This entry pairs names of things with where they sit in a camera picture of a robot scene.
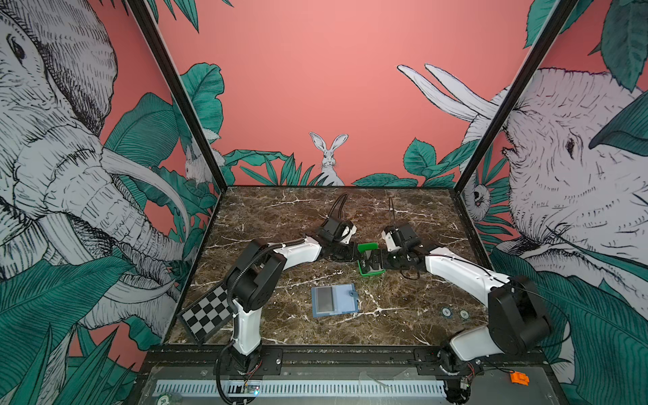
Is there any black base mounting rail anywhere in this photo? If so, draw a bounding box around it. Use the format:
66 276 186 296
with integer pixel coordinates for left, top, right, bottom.
140 344 546 379

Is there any black frame post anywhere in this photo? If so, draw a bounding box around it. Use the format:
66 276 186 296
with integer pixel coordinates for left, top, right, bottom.
127 0 228 194
453 0 578 194

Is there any green plastic card tray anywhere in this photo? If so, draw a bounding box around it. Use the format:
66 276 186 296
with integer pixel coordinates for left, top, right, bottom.
358 243 386 277

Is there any black left frame post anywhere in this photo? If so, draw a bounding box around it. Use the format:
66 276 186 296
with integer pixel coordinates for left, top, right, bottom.
127 0 228 194

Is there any orange connector clip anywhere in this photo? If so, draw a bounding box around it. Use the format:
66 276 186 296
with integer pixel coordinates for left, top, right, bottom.
509 371 530 386

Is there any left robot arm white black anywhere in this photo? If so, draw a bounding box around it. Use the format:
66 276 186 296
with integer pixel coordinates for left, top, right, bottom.
224 217 359 358

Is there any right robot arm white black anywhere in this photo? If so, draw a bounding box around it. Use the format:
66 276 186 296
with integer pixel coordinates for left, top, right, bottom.
381 224 554 362

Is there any black white checkerboard plate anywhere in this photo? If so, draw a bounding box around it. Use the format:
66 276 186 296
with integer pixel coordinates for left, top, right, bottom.
177 282 233 345

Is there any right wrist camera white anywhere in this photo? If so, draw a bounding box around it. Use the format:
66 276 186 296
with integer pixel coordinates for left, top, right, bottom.
381 231 401 252

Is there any blue leather card holder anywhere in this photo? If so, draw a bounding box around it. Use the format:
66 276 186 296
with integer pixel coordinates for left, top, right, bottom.
312 283 359 318

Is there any black right frame post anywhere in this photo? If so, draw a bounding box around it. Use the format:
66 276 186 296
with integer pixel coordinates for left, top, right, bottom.
453 0 578 194

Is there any white slotted cable duct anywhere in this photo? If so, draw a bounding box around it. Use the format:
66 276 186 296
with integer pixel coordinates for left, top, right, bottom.
152 380 447 398

